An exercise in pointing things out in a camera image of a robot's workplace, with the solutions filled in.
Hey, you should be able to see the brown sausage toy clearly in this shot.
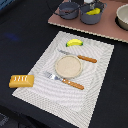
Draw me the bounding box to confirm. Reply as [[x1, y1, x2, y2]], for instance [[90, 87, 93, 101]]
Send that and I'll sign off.
[[62, 10, 75, 14]]

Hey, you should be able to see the orange bread loaf toy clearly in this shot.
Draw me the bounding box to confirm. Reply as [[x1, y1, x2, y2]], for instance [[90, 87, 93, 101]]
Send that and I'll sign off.
[[9, 75, 34, 88]]

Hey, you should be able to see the yellow cheese wedge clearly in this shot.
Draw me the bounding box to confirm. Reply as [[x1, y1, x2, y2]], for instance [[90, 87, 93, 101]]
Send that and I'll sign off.
[[86, 8, 100, 15]]

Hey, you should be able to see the yellow banana toy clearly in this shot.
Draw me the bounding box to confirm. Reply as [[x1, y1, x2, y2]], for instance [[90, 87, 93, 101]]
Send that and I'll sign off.
[[66, 39, 83, 47]]

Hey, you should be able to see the round beige plate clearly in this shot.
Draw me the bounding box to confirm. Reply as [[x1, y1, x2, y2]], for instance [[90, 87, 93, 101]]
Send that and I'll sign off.
[[55, 55, 83, 79]]

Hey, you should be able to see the knife with wooden handle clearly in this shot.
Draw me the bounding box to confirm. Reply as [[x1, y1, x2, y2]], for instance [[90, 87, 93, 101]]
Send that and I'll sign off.
[[58, 49, 97, 63]]

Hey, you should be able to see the fork with wooden handle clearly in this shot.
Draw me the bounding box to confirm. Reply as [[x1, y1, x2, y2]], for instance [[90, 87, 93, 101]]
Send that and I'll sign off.
[[44, 72, 84, 90]]

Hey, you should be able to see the right grey pot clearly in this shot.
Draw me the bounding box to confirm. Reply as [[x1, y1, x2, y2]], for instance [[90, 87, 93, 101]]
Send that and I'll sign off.
[[80, 2, 104, 25]]

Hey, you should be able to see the beige bowl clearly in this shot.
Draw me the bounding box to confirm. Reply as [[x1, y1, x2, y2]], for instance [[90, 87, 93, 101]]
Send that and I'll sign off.
[[116, 4, 128, 30]]

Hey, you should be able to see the left grey pot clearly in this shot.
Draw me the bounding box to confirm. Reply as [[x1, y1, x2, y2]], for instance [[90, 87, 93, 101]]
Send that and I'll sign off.
[[59, 2, 79, 20]]

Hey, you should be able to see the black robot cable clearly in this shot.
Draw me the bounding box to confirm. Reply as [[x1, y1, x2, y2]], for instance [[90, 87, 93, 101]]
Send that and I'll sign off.
[[44, 0, 64, 18]]

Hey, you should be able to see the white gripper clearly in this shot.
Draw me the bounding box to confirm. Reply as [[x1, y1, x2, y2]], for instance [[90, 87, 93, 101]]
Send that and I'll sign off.
[[82, 0, 95, 9]]

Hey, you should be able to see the grey pot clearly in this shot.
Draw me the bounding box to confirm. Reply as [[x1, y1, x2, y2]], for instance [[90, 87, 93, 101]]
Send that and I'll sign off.
[[80, 2, 104, 25], [59, 2, 79, 20]]

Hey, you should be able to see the woven grey placemat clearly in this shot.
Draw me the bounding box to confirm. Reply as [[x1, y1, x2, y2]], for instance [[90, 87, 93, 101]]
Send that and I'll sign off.
[[13, 31, 114, 128]]

